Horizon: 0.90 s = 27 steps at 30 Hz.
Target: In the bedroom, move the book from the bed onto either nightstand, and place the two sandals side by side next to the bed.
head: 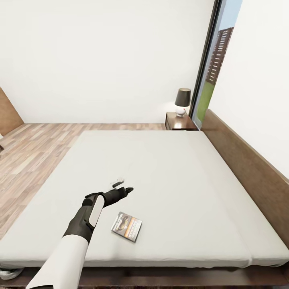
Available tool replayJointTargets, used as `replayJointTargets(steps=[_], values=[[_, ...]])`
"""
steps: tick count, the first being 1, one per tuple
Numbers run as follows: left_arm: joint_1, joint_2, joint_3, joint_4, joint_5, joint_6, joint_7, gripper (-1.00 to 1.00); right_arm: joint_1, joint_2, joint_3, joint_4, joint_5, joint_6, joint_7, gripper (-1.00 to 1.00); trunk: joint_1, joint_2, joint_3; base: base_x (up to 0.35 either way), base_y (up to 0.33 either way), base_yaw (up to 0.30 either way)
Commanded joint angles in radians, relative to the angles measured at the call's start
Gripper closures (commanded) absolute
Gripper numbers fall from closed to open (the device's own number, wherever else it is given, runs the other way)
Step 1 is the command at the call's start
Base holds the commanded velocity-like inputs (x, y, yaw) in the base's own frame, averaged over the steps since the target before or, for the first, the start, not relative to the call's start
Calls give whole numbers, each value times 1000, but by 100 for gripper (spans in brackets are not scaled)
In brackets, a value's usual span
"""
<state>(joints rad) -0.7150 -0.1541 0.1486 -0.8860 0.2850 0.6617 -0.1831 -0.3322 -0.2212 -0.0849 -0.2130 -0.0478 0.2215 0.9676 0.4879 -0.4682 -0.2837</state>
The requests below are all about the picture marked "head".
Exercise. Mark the fixed window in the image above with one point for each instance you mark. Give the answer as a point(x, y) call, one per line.
point(220, 29)

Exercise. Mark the bed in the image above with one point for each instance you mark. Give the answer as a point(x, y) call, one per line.
point(214, 211)

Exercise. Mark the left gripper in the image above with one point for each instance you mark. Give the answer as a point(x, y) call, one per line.
point(120, 193)

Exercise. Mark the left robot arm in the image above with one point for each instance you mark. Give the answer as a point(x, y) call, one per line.
point(62, 270)

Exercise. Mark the table lamp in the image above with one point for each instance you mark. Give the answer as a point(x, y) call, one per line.
point(182, 100)

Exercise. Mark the sliding door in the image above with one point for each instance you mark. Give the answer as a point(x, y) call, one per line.
point(9, 118)

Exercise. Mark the hardback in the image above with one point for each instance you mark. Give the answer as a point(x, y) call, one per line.
point(127, 226)

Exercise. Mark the nightstand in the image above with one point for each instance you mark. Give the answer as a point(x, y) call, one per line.
point(175, 122)

